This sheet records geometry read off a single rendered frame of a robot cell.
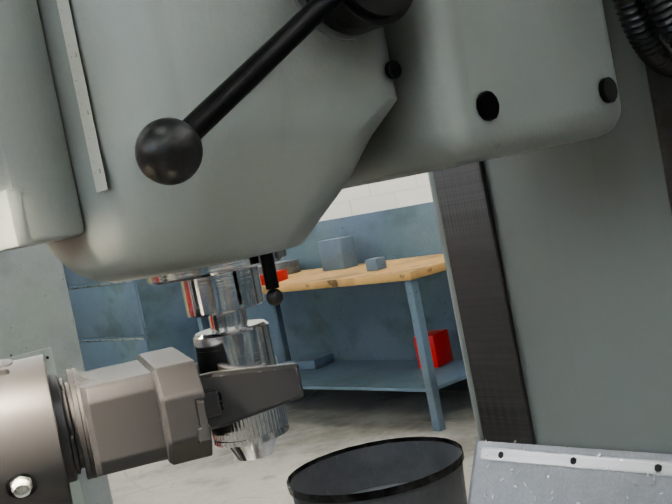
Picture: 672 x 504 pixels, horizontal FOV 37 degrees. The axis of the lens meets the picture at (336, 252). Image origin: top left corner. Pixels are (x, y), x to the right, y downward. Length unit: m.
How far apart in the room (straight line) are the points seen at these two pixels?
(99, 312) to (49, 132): 7.89
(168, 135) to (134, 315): 7.51
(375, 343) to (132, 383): 6.26
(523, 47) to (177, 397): 0.30
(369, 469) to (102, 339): 5.76
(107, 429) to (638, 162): 0.48
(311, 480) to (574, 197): 2.04
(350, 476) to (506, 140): 2.33
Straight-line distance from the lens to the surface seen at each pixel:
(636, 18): 0.64
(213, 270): 0.56
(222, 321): 0.60
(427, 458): 2.86
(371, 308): 6.75
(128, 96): 0.51
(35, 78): 0.55
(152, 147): 0.44
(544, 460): 0.95
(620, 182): 0.85
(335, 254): 6.42
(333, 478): 2.88
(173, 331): 7.98
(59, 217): 0.54
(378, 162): 0.63
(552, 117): 0.66
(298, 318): 7.36
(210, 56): 0.51
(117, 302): 8.13
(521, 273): 0.92
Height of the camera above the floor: 1.33
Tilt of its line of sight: 3 degrees down
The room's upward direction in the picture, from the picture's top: 11 degrees counter-clockwise
